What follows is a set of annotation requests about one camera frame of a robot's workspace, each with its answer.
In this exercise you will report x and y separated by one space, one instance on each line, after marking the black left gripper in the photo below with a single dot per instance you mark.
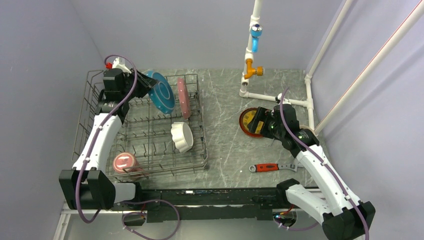
146 83

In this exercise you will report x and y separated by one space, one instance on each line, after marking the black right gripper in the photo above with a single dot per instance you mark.
263 113

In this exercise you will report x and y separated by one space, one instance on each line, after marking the yellow and red plate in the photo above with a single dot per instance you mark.
245 118

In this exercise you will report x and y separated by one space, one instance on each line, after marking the blue polka dot plate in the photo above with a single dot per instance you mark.
161 94

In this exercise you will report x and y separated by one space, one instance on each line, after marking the pink polka dot plate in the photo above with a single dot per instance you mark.
183 96

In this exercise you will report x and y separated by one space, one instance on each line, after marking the white scalloped bowl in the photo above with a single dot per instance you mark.
182 136

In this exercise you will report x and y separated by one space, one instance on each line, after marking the pink ghost pattern mug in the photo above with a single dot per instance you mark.
125 163

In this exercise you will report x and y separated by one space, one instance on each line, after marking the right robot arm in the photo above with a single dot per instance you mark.
341 214

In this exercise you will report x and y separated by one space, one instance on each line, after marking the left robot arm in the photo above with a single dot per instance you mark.
86 186

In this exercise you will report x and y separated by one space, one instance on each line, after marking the beige ceramic mug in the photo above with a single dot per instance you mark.
306 127

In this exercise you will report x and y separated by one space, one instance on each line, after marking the orange pipe fitting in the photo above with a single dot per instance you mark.
250 70

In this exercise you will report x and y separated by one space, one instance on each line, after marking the blue pipe valve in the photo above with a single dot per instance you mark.
255 32

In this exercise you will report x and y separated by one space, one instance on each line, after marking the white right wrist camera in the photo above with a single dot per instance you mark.
280 100

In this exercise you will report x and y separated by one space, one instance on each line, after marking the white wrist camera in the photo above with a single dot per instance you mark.
280 100
118 63

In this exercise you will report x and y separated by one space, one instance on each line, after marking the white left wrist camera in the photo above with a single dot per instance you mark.
118 63

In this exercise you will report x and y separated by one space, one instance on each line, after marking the grey wire dish rack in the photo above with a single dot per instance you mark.
146 133

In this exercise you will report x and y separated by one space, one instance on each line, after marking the red handled adjustable wrench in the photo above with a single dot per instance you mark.
269 167

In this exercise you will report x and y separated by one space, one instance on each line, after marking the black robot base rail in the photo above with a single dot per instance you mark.
159 205

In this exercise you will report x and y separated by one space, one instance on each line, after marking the white pvc pipe frame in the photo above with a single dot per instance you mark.
389 99

